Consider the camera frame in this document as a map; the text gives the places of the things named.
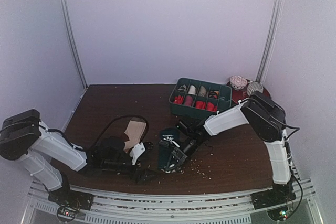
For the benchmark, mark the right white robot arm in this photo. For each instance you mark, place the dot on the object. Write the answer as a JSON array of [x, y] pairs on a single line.
[[267, 119]]

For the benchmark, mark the left aluminium corner post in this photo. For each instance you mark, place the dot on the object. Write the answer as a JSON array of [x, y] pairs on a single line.
[[72, 43]]

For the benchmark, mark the white striped cup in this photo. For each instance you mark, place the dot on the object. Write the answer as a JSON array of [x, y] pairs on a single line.
[[254, 86]]

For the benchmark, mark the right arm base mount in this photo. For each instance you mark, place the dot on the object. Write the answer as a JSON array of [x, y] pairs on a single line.
[[271, 197]]

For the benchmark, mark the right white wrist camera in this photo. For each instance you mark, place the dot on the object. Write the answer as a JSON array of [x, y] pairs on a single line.
[[171, 138]]

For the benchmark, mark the red socks in box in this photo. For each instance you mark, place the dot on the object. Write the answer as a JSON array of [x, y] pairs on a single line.
[[196, 103]]

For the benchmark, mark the aluminium corner post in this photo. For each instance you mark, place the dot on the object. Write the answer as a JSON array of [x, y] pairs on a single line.
[[270, 41], [72, 43]]

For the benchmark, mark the cream rolled sock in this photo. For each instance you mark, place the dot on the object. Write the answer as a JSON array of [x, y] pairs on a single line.
[[192, 90]]

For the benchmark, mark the pink patterned bowl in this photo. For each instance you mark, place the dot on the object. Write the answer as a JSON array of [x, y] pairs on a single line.
[[238, 82]]

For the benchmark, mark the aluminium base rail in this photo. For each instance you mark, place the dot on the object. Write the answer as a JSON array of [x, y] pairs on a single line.
[[114, 207]]

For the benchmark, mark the maroon rolled sock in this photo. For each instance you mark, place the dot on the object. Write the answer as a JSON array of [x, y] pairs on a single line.
[[188, 100]]

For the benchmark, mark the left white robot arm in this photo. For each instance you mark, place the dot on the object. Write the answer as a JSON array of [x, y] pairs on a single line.
[[27, 139]]

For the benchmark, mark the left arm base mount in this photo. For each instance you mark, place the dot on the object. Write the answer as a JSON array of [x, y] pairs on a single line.
[[75, 199]]

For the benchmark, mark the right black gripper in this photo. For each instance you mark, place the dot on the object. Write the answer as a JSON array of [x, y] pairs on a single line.
[[177, 155]]

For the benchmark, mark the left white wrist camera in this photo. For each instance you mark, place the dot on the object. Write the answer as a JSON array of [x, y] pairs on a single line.
[[136, 152]]

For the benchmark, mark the red round plate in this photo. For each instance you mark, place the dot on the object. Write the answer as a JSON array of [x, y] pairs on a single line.
[[242, 94]]

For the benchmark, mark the green divided storage box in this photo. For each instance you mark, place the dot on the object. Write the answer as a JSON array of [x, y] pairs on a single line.
[[199, 99]]

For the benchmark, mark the beige striped sock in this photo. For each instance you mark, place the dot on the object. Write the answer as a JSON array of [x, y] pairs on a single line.
[[133, 134]]

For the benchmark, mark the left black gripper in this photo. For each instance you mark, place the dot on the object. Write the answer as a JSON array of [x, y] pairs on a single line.
[[140, 178]]

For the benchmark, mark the right aluminium corner post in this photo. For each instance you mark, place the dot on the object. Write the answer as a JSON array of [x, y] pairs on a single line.
[[270, 41]]

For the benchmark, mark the dark green christmas sock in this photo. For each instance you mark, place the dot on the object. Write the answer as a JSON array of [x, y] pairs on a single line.
[[164, 153]]

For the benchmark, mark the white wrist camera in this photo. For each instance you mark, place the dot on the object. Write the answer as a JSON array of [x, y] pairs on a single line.
[[136, 152], [171, 138]]

